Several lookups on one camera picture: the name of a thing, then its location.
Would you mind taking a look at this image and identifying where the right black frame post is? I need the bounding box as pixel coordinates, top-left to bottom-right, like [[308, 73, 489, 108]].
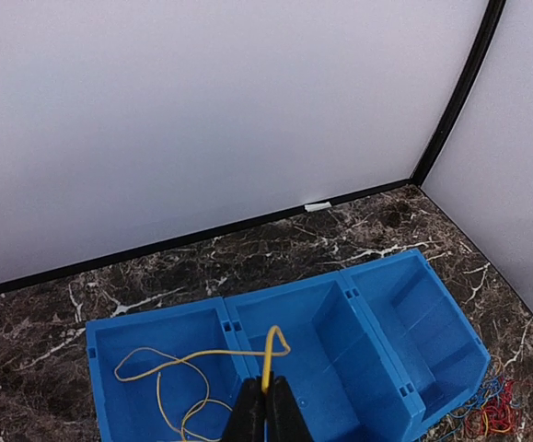
[[410, 0, 506, 187]]

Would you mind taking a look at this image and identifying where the blue storage bin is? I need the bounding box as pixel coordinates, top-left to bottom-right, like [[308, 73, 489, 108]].
[[341, 250, 491, 428], [86, 298, 249, 441], [225, 272, 424, 441]]

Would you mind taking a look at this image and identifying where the left blue storage bin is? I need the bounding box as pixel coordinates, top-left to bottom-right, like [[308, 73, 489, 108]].
[[86, 298, 249, 441]]

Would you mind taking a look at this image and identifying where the right blue storage bin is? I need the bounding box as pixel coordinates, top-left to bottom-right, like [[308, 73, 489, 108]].
[[341, 250, 491, 428]]

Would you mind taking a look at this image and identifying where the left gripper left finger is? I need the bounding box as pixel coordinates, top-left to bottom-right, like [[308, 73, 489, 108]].
[[221, 377, 266, 442]]

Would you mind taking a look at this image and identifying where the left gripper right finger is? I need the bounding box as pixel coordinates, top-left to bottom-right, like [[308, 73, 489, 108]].
[[265, 375, 312, 442]]

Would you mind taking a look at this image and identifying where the red cable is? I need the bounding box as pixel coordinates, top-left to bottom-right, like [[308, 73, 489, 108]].
[[463, 377, 525, 438]]

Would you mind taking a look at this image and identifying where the blue cable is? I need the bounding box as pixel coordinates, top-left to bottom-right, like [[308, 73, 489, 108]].
[[449, 363, 516, 429]]

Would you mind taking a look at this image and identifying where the middle blue storage bin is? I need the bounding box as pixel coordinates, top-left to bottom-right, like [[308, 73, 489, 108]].
[[225, 272, 424, 441]]

